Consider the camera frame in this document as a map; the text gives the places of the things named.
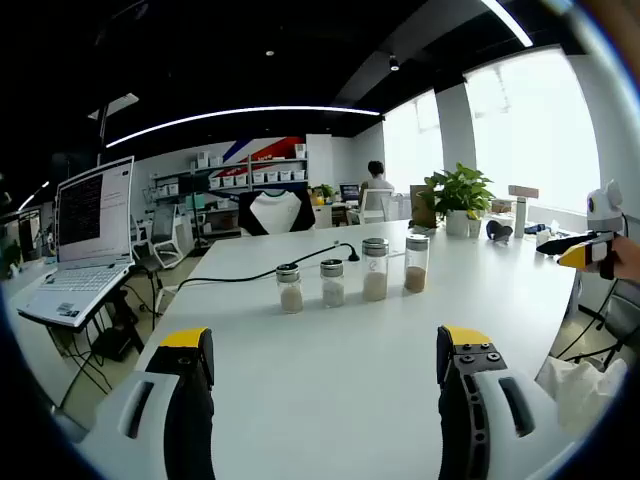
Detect white mesh office chair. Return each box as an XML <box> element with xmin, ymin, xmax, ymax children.
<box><xmin>148</xmin><ymin>204</ymin><xmax>192</xmax><ymax>270</ymax></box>

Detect small seasoning bottle white powder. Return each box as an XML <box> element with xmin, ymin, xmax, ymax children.
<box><xmin>319</xmin><ymin>259</ymin><xmax>346</xmax><ymax>309</ymax></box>

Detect white thermos bottle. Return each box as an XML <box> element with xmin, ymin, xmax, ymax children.
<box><xmin>513</xmin><ymin>196</ymin><xmax>529</xmax><ymax>238</ymax></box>

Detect curved ceiling light strip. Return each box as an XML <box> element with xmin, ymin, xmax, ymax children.
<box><xmin>104</xmin><ymin>106</ymin><xmax>382</xmax><ymax>149</ymax></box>

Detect straight ceiling light strip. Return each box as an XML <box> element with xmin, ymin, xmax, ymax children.
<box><xmin>482</xmin><ymin>0</ymin><xmax>534</xmax><ymax>49</ymax></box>

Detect shelving rack with white bins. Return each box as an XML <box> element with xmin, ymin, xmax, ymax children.
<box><xmin>149</xmin><ymin>144</ymin><xmax>309</xmax><ymax>201</ymax></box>

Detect black power cable with plug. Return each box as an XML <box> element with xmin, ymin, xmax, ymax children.
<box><xmin>172</xmin><ymin>242</ymin><xmax>361</xmax><ymax>301</ymax></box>

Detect black and white shirt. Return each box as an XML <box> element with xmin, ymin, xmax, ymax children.
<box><xmin>238</xmin><ymin>188</ymin><xmax>317</xmax><ymax>237</ymax></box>

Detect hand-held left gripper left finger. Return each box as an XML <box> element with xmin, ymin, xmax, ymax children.
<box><xmin>82</xmin><ymin>327</ymin><xmax>216</xmax><ymax>480</ymax></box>

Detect white laptop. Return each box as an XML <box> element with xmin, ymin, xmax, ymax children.
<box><xmin>17</xmin><ymin>155</ymin><xmax>136</xmax><ymax>329</ymax></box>

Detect white ceiling air conditioner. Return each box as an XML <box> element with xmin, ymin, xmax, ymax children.
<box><xmin>87</xmin><ymin>92</ymin><xmax>139</xmax><ymax>121</ymax></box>

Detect person's right hand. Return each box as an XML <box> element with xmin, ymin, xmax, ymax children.
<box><xmin>614</xmin><ymin>233</ymin><xmax>640</xmax><ymax>287</ymax></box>

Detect small seasoning bottle beige granules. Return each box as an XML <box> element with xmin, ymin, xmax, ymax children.
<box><xmin>275</xmin><ymin>263</ymin><xmax>304</xmax><ymax>315</ymax></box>

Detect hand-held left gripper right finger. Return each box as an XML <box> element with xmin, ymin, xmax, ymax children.
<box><xmin>436</xmin><ymin>324</ymin><xmax>576</xmax><ymax>480</ymax></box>

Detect green potted plant white pot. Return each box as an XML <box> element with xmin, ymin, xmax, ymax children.
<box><xmin>423</xmin><ymin>161</ymin><xmax>496</xmax><ymax>237</ymax></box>

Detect brown cardboard box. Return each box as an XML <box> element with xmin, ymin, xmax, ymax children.
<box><xmin>409</xmin><ymin>184</ymin><xmax>441</xmax><ymax>229</ymax></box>

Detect large seasoning bottle brown granules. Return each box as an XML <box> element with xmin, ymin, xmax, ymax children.
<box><xmin>403</xmin><ymin>233</ymin><xmax>430</xmax><ymax>294</ymax></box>

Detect grey office chair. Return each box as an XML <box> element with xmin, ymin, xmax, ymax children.
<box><xmin>594</xmin><ymin>289</ymin><xmax>640</xmax><ymax>361</ymax></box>

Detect white plastic bag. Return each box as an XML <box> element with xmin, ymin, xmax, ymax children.
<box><xmin>537</xmin><ymin>354</ymin><xmax>629</xmax><ymax>451</ymax></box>

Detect large seasoning bottle pale powder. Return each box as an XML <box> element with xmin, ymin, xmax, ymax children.
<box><xmin>361</xmin><ymin>237</ymin><xmax>390</xmax><ymax>303</ymax></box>

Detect black rounded object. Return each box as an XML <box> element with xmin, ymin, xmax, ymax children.
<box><xmin>485</xmin><ymin>219</ymin><xmax>515</xmax><ymax>245</ymax></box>

